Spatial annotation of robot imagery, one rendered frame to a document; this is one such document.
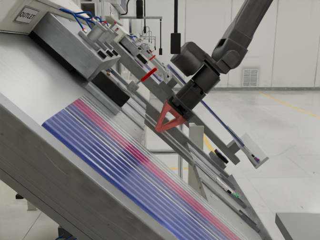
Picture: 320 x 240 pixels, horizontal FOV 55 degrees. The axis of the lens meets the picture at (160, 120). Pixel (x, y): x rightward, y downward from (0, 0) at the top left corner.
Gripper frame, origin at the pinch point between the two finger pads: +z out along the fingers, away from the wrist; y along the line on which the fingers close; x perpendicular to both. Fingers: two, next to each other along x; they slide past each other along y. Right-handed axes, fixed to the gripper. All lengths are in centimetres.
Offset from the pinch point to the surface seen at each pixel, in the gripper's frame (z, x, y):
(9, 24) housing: -1.3, -33.5, 26.9
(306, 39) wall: -307, 268, -762
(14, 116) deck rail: -1, -20, 49
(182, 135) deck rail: 0.3, 11.0, -19.1
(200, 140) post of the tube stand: 1, 26, -47
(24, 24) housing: -1.7, -33.5, 21.9
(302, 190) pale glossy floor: -13, 153, -155
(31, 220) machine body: 51, -7, -10
